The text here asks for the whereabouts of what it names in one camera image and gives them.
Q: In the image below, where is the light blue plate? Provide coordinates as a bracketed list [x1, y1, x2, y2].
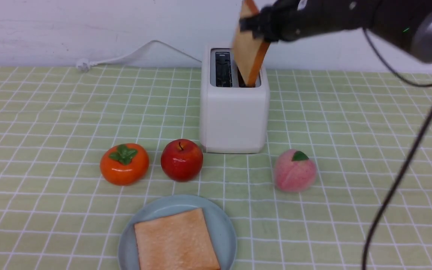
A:
[118, 194, 238, 270]

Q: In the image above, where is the green checkered tablecloth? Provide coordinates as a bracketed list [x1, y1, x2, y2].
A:
[0, 66, 432, 270]

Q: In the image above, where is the toast slice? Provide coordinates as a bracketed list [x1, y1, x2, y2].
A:
[232, 0, 271, 87]
[134, 208, 221, 270]

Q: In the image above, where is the pink peach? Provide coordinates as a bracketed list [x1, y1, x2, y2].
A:
[273, 149, 318, 193]

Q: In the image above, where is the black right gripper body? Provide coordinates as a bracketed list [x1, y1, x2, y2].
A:
[261, 0, 374, 42]

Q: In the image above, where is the white toaster power cord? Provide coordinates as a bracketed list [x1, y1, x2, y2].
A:
[76, 40, 202, 72]

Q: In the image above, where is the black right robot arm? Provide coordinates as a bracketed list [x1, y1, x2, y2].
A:
[259, 0, 432, 63]

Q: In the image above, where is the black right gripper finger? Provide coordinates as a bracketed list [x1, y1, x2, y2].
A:
[238, 17, 265, 38]

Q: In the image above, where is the red apple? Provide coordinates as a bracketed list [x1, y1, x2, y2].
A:
[160, 138, 204, 182]

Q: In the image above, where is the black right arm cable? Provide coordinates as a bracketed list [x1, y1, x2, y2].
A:
[361, 28, 432, 270]

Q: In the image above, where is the white toaster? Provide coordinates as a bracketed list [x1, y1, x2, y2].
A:
[199, 44, 270, 154]

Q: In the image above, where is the orange persimmon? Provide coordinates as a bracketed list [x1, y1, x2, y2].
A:
[99, 143, 150, 186]

